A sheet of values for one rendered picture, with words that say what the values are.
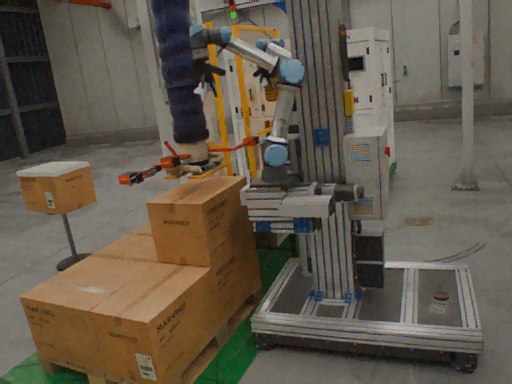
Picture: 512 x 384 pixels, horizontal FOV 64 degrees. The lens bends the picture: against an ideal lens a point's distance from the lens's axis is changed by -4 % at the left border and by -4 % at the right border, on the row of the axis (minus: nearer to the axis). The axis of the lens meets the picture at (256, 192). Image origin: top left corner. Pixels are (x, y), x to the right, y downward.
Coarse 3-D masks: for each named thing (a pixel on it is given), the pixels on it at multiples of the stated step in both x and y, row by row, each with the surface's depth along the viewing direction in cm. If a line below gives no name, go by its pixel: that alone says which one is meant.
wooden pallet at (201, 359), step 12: (252, 300) 304; (240, 312) 296; (228, 324) 283; (240, 324) 285; (216, 336) 257; (228, 336) 270; (204, 348) 261; (216, 348) 259; (48, 360) 251; (60, 360) 245; (192, 360) 233; (204, 360) 249; (48, 372) 256; (84, 372) 237; (96, 372) 232; (180, 372) 223; (192, 372) 240
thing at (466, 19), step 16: (192, 0) 579; (464, 0) 443; (464, 16) 448; (464, 32) 453; (464, 48) 457; (464, 64) 462; (464, 80) 467; (208, 96) 613; (464, 96) 472; (208, 112) 621; (464, 112) 477; (464, 128) 482; (464, 144) 487; (464, 160) 492; (464, 176) 498
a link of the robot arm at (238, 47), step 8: (232, 40) 211; (240, 40) 214; (224, 48) 214; (232, 48) 213; (240, 48) 212; (248, 48) 213; (256, 48) 215; (248, 56) 214; (256, 56) 214; (264, 56) 215; (272, 56) 217; (256, 64) 218; (264, 64) 216; (272, 64) 216; (272, 72) 218
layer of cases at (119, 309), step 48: (144, 240) 310; (48, 288) 249; (96, 288) 242; (144, 288) 235; (192, 288) 234; (240, 288) 285; (48, 336) 243; (96, 336) 222; (144, 336) 204; (192, 336) 234
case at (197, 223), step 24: (168, 192) 275; (192, 192) 267; (216, 192) 260; (168, 216) 253; (192, 216) 245; (216, 216) 256; (240, 216) 284; (168, 240) 259; (192, 240) 251; (216, 240) 257; (240, 240) 284; (192, 264) 257
